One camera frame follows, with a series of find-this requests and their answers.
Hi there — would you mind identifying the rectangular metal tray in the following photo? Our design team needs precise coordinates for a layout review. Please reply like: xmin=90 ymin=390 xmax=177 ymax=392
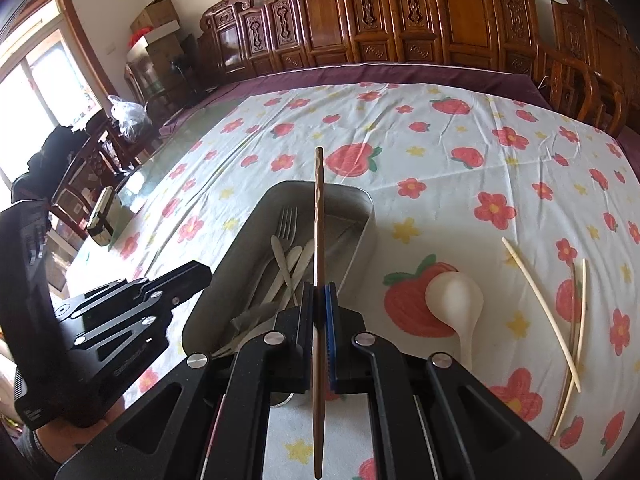
xmin=181 ymin=180 xmax=374 ymax=408

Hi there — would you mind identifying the carved wooden sofa bench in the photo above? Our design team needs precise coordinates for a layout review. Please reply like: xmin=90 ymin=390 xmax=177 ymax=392
xmin=199 ymin=0 xmax=626 ymax=136

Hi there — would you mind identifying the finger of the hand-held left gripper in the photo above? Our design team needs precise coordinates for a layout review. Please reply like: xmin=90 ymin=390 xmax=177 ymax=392
xmin=55 ymin=261 xmax=213 ymax=318
xmin=74 ymin=305 xmax=176 ymax=349

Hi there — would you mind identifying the dark wooden chair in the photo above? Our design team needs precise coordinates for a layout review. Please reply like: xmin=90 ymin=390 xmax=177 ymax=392
xmin=50 ymin=115 xmax=151 ymax=241

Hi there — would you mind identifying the white plastic spoon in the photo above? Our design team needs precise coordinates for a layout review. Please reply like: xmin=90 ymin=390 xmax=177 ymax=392
xmin=425 ymin=271 xmax=485 ymax=371

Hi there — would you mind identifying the cream box with black band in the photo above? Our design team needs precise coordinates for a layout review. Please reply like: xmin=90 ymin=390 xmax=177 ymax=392
xmin=86 ymin=186 xmax=126 ymax=247

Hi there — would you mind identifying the black bag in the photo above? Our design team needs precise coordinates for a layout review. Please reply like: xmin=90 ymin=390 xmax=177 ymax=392
xmin=12 ymin=125 xmax=81 ymax=201

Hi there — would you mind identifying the white-lidded cardboard box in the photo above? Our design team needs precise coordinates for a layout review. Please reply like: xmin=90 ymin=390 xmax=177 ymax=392
xmin=127 ymin=22 xmax=183 ymax=53

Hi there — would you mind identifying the person's left forearm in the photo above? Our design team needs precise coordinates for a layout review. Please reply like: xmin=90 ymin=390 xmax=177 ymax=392
xmin=20 ymin=405 xmax=123 ymax=466

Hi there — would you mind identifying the clear plastic bag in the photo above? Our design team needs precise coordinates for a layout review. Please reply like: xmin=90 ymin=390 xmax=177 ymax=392
xmin=107 ymin=95 xmax=151 ymax=143

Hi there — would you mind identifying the strawberry flower print tablecloth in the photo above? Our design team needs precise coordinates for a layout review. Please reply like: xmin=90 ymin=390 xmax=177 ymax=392
xmin=65 ymin=80 xmax=640 ymax=480

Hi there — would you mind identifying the cream wooden knife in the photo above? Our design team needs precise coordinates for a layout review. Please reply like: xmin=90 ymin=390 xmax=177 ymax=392
xmin=271 ymin=235 xmax=298 ymax=306

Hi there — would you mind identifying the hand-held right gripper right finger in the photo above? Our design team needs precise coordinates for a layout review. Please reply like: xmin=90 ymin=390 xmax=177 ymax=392
xmin=322 ymin=284 xmax=583 ymax=480

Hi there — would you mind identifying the cream chopstick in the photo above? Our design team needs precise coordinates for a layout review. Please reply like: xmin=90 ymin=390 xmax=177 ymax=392
xmin=501 ymin=236 xmax=582 ymax=394
xmin=552 ymin=258 xmax=588 ymax=437

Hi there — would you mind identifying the purple bench cushion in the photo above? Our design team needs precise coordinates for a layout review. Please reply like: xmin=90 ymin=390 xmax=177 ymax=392
xmin=160 ymin=62 xmax=538 ymax=126

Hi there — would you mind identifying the carved wooden armchair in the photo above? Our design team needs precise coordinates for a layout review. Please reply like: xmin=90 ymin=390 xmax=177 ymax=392
xmin=550 ymin=0 xmax=640 ymax=136

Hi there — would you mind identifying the brown cardboard box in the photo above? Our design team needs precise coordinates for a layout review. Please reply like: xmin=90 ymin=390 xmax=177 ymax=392
xmin=131 ymin=0 xmax=180 ymax=31

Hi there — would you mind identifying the brown wooden chopstick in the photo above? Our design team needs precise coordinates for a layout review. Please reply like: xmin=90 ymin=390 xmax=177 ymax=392
xmin=311 ymin=146 xmax=327 ymax=479
xmin=547 ymin=262 xmax=579 ymax=443

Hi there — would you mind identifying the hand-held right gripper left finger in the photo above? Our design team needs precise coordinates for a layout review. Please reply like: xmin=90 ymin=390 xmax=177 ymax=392
xmin=55 ymin=282 xmax=321 ymax=480

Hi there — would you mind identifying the cream wooden spoon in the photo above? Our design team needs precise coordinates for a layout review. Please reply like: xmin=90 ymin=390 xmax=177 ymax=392
xmin=287 ymin=240 xmax=316 ymax=311

